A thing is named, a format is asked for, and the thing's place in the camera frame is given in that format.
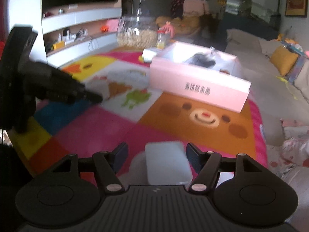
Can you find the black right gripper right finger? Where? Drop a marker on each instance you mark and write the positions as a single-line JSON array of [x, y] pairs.
[[206, 165]]

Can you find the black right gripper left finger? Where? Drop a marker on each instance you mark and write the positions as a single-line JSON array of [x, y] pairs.
[[106, 166]]

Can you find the white rounded plastic case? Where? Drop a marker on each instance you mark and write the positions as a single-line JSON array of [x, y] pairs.
[[167, 163]]

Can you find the pink cardboard box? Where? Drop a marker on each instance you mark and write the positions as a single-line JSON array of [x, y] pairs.
[[200, 73]]

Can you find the colourful foam play mat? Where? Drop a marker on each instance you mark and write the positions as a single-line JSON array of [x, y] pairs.
[[133, 113]]

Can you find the beige covered sofa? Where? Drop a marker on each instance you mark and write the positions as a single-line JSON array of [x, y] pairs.
[[276, 99]]

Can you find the orange pumpkin toy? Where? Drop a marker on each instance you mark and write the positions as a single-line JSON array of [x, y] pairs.
[[104, 28]]

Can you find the glass jar of peanuts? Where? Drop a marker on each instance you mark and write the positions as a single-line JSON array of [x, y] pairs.
[[138, 31]]

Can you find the mustard yellow cushion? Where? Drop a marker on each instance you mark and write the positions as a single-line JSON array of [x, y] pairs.
[[283, 60]]

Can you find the baby bottle pink cap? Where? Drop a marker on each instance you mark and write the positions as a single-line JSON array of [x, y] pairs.
[[165, 34]]

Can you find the glass fish tank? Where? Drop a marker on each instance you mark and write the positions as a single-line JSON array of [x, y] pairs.
[[258, 17]]

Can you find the white wall shelf unit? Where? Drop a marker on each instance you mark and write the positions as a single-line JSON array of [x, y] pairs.
[[76, 34]]

